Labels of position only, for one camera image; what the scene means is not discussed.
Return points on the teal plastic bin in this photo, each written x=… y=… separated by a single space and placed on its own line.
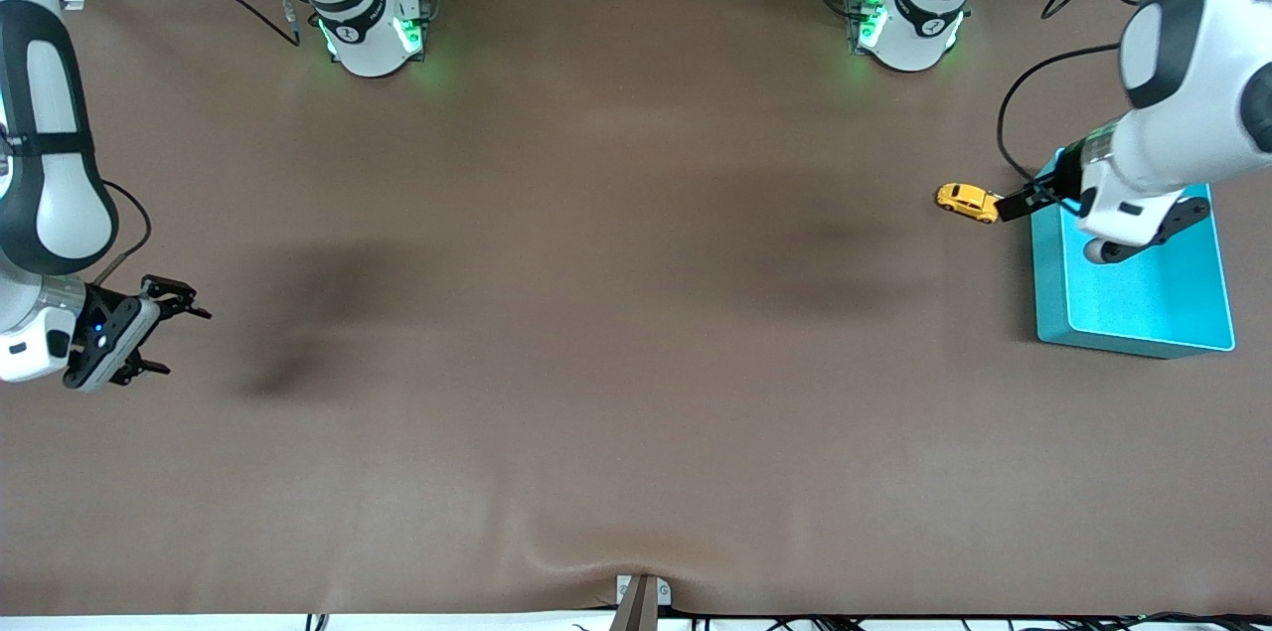
x=1143 y=303

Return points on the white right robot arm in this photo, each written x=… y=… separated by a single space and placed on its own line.
x=358 y=35

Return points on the yellow beetle toy car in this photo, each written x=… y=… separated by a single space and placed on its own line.
x=966 y=201

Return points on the metal table edge bracket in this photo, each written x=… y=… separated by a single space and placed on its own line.
x=623 y=589

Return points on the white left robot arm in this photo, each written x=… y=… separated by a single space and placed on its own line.
x=1183 y=114

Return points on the brown table mat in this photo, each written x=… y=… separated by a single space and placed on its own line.
x=636 y=363

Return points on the brown post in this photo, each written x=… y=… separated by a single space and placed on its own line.
x=636 y=611

